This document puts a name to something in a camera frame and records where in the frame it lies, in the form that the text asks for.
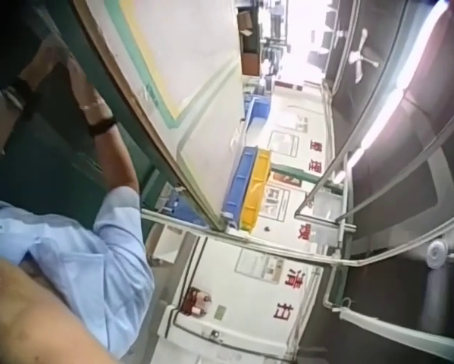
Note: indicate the person's right hand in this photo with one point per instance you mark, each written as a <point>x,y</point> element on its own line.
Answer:
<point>88,100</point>

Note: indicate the person's left hand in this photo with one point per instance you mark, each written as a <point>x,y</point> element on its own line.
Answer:
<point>41,66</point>

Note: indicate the person's left fingers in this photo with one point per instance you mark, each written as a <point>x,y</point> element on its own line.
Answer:
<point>54,55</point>

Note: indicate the person's right fingers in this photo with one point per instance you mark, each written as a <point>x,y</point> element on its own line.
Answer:
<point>74,74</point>

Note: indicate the black wrist band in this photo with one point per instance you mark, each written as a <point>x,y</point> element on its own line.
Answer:
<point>24,95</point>
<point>102,126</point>

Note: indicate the green work table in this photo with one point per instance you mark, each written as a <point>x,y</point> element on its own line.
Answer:
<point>52,163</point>

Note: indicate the blue bin under table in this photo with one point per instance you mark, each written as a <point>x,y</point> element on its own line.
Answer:
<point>185,208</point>

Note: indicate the brown wooden cabinet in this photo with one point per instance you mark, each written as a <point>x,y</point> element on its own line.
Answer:
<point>251,41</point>

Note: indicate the small blue plastic crate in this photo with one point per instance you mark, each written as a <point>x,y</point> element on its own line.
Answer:
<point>257,112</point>

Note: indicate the long blue plastic crate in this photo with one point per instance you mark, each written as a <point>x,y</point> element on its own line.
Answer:
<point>242,186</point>

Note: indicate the yellow plastic crate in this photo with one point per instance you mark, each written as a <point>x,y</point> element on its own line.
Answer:
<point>256,189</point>

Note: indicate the red fire alarm box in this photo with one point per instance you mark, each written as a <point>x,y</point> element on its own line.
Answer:
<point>195,301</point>

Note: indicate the white ceiling fan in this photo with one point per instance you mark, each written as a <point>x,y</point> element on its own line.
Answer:
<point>361,57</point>

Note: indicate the fluorescent tube light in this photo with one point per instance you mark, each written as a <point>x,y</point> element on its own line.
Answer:
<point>386,117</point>

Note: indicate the white wall notice sheet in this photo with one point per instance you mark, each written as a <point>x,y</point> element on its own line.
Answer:
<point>284,143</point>
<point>260,267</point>
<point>276,203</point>

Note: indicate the metal pipe frame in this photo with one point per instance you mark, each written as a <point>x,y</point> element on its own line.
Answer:
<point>340,223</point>

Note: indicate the white wall fan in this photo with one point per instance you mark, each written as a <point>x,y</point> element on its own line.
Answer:
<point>439,253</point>

